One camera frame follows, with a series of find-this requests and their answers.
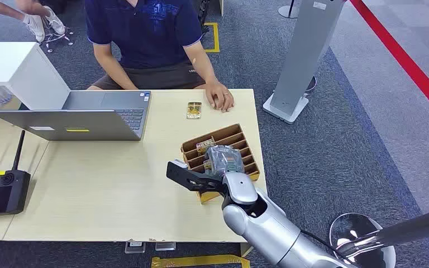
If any black round floor base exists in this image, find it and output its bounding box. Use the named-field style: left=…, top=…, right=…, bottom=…
left=304, top=75, right=318, bottom=94

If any yellow printed card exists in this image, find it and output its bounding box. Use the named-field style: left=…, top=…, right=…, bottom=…
left=186, top=102, right=203, bottom=120
left=196, top=137, right=216, bottom=156

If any clear acrylic bracket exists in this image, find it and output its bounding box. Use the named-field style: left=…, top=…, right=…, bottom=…
left=154, top=242, right=177, bottom=252
left=124, top=241, right=147, bottom=255

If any black controller with antennas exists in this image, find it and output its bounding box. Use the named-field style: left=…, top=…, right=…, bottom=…
left=0, top=130, right=32, bottom=218

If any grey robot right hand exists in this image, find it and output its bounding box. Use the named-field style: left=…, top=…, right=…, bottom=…
left=203, top=144, right=246, bottom=178

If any person's left hand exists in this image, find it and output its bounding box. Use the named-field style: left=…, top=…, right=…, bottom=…
left=204, top=81, right=235, bottom=113

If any grey kiosk stand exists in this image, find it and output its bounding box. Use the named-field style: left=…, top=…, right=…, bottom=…
left=262, top=0, right=347, bottom=125

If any black cable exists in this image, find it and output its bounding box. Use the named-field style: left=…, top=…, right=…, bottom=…
left=299, top=229, right=349, bottom=261

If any office chair base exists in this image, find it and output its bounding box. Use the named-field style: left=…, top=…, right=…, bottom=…
left=40, top=26, right=75, bottom=53

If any chrome stanchion post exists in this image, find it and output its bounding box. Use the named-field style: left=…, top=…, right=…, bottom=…
left=278, top=0, right=301, bottom=20
left=328, top=204, right=429, bottom=268

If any grey laptop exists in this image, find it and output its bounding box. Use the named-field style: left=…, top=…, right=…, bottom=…
left=0, top=90, right=152, bottom=142

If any white cabinet box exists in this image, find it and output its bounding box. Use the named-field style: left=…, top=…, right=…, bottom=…
left=0, top=41, right=72, bottom=111

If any brown cardboard card holder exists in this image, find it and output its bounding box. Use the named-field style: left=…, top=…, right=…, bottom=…
left=180, top=123, right=261, bottom=204

